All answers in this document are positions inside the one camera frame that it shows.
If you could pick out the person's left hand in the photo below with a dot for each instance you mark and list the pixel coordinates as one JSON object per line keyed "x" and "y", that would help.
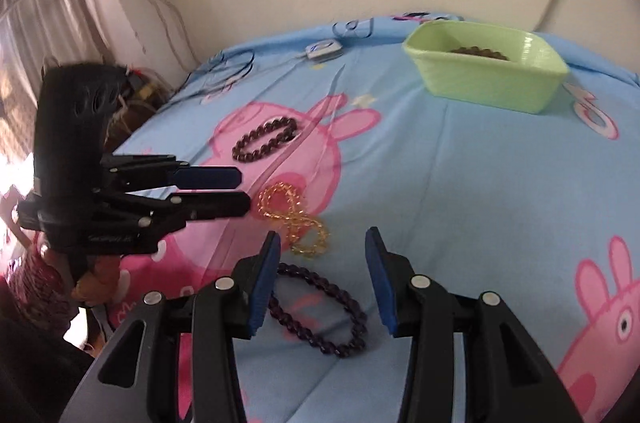
{"x": 97, "y": 278}

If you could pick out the light curtain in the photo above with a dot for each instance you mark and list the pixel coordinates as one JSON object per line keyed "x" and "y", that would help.
{"x": 45, "y": 3}

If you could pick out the power strip with plugs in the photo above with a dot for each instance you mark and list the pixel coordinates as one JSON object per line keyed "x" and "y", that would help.
{"x": 140, "y": 90}

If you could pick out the blue cartoon pig blanket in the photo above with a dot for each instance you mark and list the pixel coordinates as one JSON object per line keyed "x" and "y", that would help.
{"x": 450, "y": 203}

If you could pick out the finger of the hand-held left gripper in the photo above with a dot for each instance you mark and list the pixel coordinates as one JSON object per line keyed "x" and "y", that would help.
{"x": 210, "y": 178}
{"x": 215, "y": 205}

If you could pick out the green plastic basin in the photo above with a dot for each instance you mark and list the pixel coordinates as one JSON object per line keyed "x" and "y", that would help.
{"x": 480, "y": 88}

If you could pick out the white oval device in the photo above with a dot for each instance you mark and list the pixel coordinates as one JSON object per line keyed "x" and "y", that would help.
{"x": 324, "y": 50}

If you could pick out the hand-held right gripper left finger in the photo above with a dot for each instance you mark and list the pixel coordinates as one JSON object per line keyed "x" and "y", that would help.
{"x": 262, "y": 285}

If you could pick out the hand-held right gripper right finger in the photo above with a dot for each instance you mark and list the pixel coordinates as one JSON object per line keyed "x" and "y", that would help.
{"x": 382, "y": 285}

